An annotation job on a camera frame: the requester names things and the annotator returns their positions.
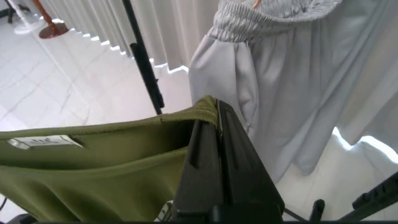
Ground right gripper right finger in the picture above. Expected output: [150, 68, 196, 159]
[216, 99, 285, 223]

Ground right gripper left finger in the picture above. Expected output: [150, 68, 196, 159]
[172, 119, 224, 223]

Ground green garment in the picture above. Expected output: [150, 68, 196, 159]
[0, 95, 220, 222]

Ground pale grey shorts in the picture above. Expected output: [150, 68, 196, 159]
[188, 0, 398, 184]

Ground white round-footed stand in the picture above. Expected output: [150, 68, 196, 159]
[6, 0, 45, 35]

